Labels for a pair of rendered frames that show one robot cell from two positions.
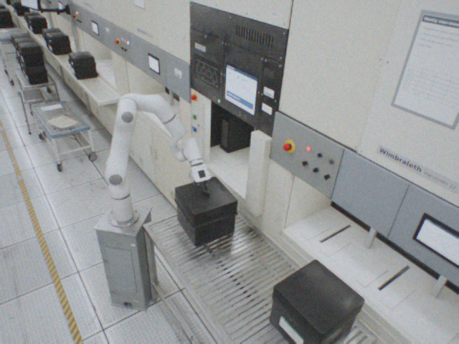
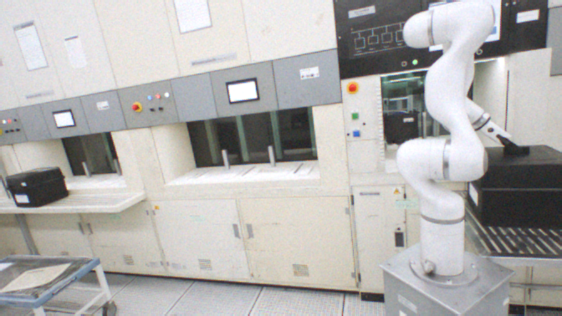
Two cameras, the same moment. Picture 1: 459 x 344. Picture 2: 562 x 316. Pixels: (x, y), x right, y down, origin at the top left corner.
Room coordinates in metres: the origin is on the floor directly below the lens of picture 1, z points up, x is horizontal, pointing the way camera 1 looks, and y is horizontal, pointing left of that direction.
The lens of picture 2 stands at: (1.28, 1.49, 1.38)
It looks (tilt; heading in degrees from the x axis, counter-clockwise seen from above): 14 degrees down; 326
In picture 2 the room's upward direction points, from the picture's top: 8 degrees counter-clockwise
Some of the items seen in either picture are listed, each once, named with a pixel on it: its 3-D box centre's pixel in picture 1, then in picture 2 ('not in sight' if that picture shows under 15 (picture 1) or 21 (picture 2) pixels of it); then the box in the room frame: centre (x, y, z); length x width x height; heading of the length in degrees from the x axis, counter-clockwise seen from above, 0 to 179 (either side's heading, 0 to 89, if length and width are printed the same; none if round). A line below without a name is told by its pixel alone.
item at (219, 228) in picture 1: (205, 215); (513, 193); (1.64, 0.14, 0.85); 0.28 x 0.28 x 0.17; 32
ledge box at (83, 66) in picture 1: (82, 64); (38, 186); (4.19, 1.89, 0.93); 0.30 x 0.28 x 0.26; 34
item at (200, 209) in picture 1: (205, 198); (515, 162); (1.64, 0.14, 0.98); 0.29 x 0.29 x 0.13; 32
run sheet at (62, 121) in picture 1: (62, 121); (36, 276); (3.56, 1.96, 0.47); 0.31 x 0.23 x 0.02; 59
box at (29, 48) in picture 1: (31, 54); not in sight; (4.81, 2.87, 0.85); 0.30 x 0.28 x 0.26; 36
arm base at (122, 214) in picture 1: (122, 206); (441, 242); (1.67, 0.67, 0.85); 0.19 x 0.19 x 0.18
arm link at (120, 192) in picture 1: (117, 175); (429, 177); (1.70, 0.68, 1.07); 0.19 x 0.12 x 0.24; 15
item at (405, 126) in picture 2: not in sight; (400, 120); (2.46, -0.38, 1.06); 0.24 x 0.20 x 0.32; 38
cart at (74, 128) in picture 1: (64, 132); (34, 300); (3.72, 2.05, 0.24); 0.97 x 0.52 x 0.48; 40
